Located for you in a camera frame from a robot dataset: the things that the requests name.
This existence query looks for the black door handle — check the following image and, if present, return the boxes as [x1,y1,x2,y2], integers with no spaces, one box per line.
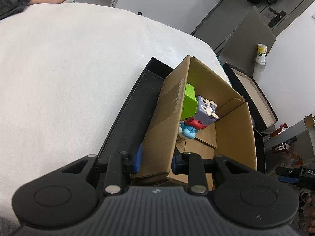
[267,7,286,29]

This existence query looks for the brown cardboard box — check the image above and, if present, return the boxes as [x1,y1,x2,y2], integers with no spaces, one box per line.
[130,55,258,190]

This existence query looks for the black tray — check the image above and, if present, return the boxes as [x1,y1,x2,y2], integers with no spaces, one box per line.
[95,57,266,192]

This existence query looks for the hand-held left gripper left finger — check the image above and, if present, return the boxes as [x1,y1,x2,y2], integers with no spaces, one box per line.
[60,143,144,195]

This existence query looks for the green cube toy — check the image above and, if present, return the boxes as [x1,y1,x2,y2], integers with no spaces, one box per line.
[182,83,198,120]

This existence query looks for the purple cube toy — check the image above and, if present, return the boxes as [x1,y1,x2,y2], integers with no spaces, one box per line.
[194,95,219,128]

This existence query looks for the white bed sheet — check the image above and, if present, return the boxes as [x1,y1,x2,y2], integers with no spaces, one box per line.
[0,2,222,227]

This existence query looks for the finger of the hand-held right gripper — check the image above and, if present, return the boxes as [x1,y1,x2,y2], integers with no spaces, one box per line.
[275,166,302,183]

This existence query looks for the grey chair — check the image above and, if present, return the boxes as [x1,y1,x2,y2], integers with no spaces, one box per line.
[214,6,278,131]

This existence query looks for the blue figurine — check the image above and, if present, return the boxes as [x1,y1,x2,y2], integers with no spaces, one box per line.
[179,121,198,139]

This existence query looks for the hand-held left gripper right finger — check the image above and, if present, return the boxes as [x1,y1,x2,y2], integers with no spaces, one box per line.
[172,152,248,195]

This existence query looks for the grey desk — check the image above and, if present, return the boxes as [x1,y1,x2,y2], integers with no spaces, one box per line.
[263,114,315,150]

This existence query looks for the red basket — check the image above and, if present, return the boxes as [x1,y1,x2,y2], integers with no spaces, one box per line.
[269,124,296,154]

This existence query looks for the yellow white spray can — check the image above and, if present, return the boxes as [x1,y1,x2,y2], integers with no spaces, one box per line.
[255,43,268,65]

